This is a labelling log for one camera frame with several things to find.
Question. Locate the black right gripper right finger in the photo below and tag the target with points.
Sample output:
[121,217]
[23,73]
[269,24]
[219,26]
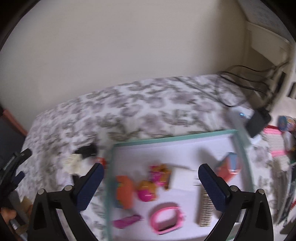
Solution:
[230,200]

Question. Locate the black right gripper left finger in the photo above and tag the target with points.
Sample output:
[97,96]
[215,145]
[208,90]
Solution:
[45,223]

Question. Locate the gold usb stick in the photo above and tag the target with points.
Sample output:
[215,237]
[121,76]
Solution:
[206,210]

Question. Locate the pink orange eraser box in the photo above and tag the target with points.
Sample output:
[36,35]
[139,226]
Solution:
[229,167]

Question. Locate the black cream watch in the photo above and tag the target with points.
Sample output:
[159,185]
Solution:
[81,161]

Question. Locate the purple magenta toy piece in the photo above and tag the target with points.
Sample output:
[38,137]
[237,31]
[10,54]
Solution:
[127,221]

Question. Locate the orange blue toy case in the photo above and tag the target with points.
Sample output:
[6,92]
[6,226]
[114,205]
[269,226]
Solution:
[124,192]

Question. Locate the white usb charger cube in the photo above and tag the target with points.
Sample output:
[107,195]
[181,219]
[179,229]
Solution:
[183,179]

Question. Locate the pink watch band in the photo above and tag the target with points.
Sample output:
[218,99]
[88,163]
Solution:
[167,219]

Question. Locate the pink orange figure toy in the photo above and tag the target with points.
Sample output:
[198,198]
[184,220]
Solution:
[160,175]

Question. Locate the magenta duck toy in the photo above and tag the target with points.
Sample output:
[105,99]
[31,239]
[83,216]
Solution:
[147,191]

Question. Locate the dark blue cabinet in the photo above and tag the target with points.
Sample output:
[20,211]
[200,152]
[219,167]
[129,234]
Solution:
[12,136]

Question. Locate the floral grey white blanket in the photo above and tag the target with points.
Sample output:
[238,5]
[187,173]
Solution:
[154,108]

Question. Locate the black power adapter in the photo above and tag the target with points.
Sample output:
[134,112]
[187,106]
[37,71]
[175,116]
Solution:
[259,120]

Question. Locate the teal white shallow tray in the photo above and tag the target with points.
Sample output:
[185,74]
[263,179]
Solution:
[182,155]

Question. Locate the white power bank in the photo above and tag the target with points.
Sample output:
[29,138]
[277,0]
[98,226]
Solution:
[239,116]

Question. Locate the white shelf unit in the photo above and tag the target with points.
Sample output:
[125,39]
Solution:
[268,68]

